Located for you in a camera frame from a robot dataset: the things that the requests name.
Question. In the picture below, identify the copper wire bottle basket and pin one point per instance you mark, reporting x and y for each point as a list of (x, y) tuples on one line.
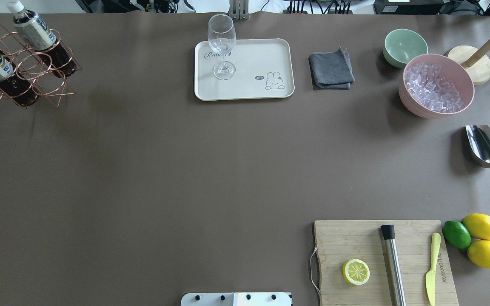
[(27, 64)]

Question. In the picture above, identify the tea bottle rear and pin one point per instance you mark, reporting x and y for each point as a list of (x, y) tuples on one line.
[(36, 33)]

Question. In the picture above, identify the tea bottle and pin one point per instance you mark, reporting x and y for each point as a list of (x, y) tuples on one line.
[(36, 33), (15, 87)]

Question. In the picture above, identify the tea bottle front middle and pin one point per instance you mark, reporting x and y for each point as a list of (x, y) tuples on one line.
[(15, 87)]

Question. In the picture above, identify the cream rabbit tray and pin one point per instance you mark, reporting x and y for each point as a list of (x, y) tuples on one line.
[(263, 71)]

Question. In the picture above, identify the grey folded cloth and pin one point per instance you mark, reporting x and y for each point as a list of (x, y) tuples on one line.
[(332, 70)]

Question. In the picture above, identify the clear wine glass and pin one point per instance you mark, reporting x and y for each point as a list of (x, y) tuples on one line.
[(222, 40)]

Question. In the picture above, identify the bamboo cutting board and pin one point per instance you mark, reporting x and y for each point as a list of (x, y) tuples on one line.
[(338, 241)]

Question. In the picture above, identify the half lemon slice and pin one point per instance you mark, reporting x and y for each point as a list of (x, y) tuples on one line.
[(356, 272)]

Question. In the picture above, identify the mint green bowl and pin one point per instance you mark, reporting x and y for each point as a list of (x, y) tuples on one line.
[(402, 45)]

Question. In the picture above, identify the pink bowl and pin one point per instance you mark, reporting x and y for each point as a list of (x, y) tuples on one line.
[(450, 70)]

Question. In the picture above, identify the steel muddler black tip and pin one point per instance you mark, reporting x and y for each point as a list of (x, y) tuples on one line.
[(389, 237)]

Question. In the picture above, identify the clear ice cubes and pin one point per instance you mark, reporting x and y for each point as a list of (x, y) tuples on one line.
[(426, 86)]

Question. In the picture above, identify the yellow plastic knife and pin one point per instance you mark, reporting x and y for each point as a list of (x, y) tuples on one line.
[(430, 277)]

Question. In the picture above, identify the green lime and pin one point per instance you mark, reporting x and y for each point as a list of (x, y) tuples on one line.
[(456, 234)]

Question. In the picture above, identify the whole yellow lemon upper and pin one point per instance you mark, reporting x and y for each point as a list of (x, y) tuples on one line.
[(478, 225)]

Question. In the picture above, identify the whole yellow lemon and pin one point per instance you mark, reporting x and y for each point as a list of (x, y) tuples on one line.
[(478, 225), (479, 253)]

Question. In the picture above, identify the wooden glass stand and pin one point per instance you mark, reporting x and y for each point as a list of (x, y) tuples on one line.
[(474, 60)]

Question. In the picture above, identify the whole yellow lemon lower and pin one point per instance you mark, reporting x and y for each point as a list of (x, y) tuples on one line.
[(479, 253)]

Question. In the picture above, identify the aluminium frame post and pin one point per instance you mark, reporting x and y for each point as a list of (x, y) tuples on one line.
[(239, 9)]

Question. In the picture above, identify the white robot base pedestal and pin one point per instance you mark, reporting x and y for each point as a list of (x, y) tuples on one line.
[(237, 299)]

